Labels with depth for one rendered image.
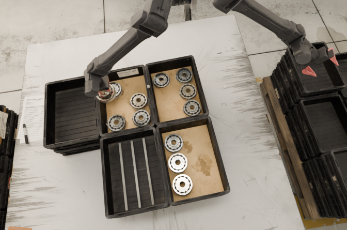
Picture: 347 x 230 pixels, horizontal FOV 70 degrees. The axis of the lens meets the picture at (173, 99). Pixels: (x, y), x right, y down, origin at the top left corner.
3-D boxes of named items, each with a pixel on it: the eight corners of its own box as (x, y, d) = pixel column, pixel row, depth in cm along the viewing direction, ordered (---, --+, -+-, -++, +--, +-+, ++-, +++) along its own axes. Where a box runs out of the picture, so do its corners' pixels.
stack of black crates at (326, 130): (283, 116, 212) (299, 100, 181) (317, 110, 213) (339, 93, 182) (300, 162, 196) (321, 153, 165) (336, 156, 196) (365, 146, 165)
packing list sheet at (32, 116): (22, 97, 169) (21, 96, 168) (56, 92, 169) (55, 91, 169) (16, 143, 155) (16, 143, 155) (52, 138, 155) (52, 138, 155)
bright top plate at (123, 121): (107, 116, 143) (106, 116, 142) (124, 112, 143) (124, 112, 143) (108, 133, 139) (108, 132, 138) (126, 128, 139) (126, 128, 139)
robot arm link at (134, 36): (167, 17, 86) (142, 3, 79) (169, 30, 84) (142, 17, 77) (107, 67, 115) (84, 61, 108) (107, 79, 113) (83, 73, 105)
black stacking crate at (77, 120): (54, 92, 157) (45, 83, 146) (100, 82, 158) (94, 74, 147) (54, 153, 140) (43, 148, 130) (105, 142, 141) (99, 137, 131)
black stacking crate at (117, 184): (106, 143, 141) (100, 137, 131) (157, 133, 142) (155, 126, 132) (112, 218, 125) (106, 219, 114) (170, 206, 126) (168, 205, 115)
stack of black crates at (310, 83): (268, 76, 229) (286, 46, 188) (300, 71, 229) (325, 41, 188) (282, 116, 212) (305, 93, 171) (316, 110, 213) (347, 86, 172)
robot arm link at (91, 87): (110, 65, 111) (92, 60, 105) (111, 88, 106) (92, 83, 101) (98, 76, 119) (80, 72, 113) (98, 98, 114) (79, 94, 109)
